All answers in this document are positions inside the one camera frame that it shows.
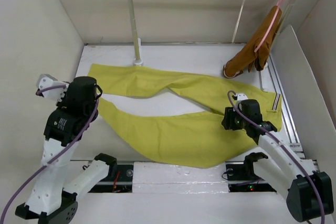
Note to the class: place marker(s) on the yellow trousers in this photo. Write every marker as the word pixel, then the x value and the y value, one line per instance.
pixel 194 139

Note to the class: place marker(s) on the pink hanger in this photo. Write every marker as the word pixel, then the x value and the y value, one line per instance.
pixel 270 25

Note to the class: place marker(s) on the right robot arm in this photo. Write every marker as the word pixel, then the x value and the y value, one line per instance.
pixel 307 191

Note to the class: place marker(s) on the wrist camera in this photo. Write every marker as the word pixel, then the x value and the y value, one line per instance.
pixel 239 97
pixel 51 88

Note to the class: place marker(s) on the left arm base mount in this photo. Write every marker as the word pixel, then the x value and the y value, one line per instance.
pixel 119 182

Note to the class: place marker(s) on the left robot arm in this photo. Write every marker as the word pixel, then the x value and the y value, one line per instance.
pixel 51 199

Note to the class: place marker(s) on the white hanger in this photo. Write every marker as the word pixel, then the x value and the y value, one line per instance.
pixel 238 21

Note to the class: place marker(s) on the brown trousers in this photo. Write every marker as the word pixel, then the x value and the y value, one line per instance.
pixel 247 58

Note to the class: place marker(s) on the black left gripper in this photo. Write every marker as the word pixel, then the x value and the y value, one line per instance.
pixel 66 99

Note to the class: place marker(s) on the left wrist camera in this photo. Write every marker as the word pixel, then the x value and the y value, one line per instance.
pixel 51 88

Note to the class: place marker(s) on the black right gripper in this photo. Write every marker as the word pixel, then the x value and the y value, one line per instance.
pixel 228 123

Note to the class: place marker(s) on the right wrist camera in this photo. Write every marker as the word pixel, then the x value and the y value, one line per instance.
pixel 239 97

